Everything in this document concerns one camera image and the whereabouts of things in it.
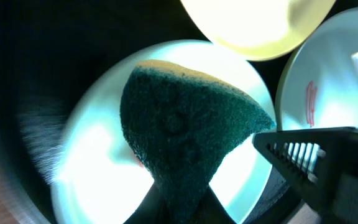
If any green yellow sponge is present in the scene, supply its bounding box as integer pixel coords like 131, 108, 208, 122
120, 60, 276, 223

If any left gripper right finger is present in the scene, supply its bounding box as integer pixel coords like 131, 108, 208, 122
194, 186, 235, 224

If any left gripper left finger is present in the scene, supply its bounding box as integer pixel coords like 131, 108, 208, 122
124, 184, 170, 224

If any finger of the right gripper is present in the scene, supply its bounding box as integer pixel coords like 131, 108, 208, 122
252, 127, 358, 223

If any yellow plate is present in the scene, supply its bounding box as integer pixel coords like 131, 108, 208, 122
181, 0, 335, 61

